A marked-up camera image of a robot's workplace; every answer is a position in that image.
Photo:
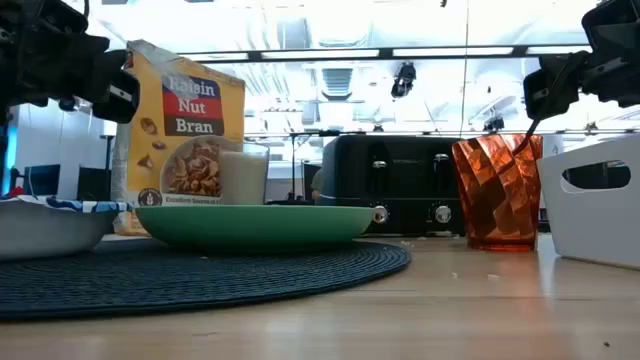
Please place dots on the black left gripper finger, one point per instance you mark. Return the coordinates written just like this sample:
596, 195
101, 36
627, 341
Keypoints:
116, 62
117, 102

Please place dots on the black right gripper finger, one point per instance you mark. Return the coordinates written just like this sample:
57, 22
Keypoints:
550, 62
560, 100

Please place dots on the black spoon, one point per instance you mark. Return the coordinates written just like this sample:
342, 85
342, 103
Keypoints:
530, 132

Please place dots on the yellow raisin bran cereal box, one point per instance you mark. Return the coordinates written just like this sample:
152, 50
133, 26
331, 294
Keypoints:
200, 100

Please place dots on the red faceted plastic tumbler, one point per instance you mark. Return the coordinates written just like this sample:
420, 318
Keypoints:
495, 200

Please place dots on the black toaster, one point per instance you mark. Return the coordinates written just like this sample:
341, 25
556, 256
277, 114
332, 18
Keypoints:
400, 175

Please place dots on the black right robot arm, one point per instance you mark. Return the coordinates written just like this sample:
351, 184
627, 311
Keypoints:
615, 20

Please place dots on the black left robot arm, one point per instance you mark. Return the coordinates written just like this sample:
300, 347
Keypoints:
35, 12

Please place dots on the black background partition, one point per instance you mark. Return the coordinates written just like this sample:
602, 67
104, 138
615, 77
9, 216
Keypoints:
93, 185

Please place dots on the dark background monitor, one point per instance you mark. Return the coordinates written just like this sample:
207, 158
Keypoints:
42, 180

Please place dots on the white plastic bin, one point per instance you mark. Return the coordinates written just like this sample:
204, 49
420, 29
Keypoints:
590, 225

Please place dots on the red background object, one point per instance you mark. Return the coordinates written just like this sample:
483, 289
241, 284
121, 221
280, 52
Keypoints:
16, 191

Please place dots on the bowl with blue patterned rim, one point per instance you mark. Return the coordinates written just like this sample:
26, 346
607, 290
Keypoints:
45, 230

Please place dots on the glass of milk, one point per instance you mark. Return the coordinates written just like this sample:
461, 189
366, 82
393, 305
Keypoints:
245, 175

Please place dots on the green plate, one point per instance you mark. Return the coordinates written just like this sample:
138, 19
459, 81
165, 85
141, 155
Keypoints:
255, 225

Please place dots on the dark round woven placemat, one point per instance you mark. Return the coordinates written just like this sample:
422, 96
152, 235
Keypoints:
200, 280

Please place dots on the ceiling air vent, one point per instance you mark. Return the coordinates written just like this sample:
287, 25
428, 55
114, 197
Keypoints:
337, 82

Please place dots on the person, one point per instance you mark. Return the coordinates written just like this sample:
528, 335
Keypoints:
317, 185

